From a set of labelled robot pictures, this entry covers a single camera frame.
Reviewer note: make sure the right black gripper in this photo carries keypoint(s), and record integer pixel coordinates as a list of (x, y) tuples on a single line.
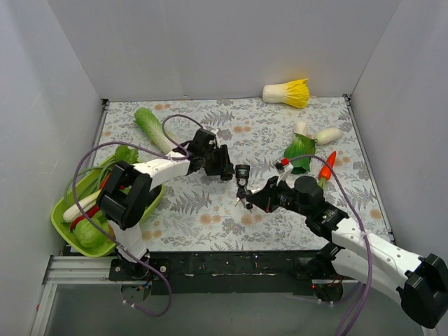
[(267, 197)]

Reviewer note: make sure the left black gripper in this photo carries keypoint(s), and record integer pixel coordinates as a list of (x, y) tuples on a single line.
[(226, 162)]

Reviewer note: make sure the black padlock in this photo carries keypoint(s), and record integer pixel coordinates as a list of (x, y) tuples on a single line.
[(242, 174)]

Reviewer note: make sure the black key bunch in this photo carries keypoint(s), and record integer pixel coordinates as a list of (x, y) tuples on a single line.
[(242, 194)]

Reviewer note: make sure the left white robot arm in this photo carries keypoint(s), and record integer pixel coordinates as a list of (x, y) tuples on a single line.
[(127, 192)]

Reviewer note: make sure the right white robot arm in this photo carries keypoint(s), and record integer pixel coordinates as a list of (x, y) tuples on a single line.
[(418, 284)]

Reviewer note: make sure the orange carrot on table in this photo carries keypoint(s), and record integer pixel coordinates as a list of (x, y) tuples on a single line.
[(326, 171)]

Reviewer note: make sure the green bok choy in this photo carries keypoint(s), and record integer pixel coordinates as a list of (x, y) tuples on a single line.
[(300, 145)]

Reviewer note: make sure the floral table mat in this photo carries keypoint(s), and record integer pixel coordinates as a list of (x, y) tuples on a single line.
[(198, 212)]

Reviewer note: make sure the green napa cabbage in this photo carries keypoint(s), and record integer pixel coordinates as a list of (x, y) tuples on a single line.
[(152, 127)]

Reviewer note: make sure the white radish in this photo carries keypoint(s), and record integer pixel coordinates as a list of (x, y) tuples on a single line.
[(328, 135)]

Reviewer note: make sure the green leafy vegetable in tray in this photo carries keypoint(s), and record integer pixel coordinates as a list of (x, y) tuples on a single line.
[(122, 153)]

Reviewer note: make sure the yellow napa cabbage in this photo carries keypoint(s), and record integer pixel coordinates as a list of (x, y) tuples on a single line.
[(294, 93)]

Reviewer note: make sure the orange carrot in tray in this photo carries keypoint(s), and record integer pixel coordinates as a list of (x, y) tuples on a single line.
[(104, 181)]

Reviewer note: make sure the red chili pepper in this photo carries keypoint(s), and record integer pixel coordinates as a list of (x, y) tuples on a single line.
[(90, 213)]

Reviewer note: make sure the round green cabbage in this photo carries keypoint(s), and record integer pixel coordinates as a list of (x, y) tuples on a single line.
[(88, 236)]

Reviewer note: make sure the white leek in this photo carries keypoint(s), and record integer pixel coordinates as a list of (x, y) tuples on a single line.
[(86, 204)]

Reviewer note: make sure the green plastic tray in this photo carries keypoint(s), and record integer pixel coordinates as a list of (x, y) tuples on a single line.
[(64, 228)]

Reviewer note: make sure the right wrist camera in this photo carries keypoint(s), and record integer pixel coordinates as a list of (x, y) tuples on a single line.
[(284, 168)]

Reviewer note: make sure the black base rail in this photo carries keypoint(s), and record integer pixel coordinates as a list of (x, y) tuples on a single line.
[(296, 272)]

